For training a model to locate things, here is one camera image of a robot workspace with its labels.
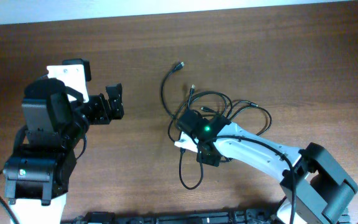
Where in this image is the black USB cable bundle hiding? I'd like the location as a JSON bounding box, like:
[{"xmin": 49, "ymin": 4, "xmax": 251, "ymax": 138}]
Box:
[{"xmin": 160, "ymin": 61, "xmax": 273, "ymax": 190}]

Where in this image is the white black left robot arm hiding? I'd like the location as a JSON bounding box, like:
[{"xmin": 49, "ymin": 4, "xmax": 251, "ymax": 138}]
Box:
[{"xmin": 2, "ymin": 78, "xmax": 124, "ymax": 223}]

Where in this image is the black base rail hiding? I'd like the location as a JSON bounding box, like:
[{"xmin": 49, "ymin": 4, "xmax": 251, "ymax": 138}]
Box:
[{"xmin": 61, "ymin": 209, "xmax": 281, "ymax": 224}]

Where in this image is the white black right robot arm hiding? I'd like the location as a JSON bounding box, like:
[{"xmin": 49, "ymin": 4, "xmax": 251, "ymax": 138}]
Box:
[{"xmin": 175, "ymin": 110, "xmax": 358, "ymax": 223}]

